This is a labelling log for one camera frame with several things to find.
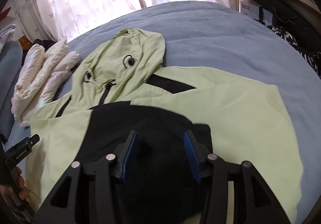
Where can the green and black hooded jacket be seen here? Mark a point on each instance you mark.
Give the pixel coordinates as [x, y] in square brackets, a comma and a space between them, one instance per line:
[225, 118]

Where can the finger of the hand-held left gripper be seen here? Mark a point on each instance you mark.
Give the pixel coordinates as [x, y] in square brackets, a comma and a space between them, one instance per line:
[33, 139]

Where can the red wall decoration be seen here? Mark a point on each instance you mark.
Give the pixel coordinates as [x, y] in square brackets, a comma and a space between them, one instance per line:
[5, 13]

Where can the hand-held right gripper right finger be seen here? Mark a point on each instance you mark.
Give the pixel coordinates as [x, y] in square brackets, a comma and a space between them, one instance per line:
[191, 153]

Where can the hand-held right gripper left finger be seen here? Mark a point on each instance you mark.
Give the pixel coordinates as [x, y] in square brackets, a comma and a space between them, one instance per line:
[129, 153]

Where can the black and white patterned cloth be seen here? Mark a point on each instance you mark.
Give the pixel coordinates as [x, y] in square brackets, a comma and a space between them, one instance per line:
[296, 43]

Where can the blue bed sheet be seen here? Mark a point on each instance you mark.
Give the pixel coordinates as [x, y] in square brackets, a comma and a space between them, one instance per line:
[213, 38]

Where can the cream puffer jacket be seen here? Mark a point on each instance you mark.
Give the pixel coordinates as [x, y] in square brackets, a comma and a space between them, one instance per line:
[45, 81]

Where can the white cardboard box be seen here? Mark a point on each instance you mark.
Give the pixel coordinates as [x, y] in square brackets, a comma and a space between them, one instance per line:
[248, 9]

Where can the person's left hand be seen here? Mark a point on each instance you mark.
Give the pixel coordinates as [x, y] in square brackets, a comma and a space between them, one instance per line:
[23, 189]

